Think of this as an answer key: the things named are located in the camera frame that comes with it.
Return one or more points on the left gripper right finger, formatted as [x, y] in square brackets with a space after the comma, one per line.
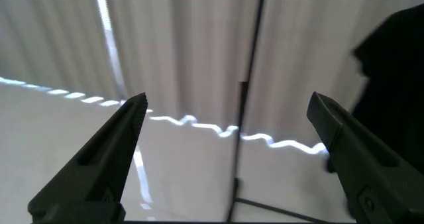
[371, 171]

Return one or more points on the black clothes rack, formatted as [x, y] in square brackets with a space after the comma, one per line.
[245, 101]

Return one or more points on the black T-shirt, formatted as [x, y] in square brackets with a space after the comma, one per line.
[394, 85]

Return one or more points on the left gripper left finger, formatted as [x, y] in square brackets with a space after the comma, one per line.
[96, 164]

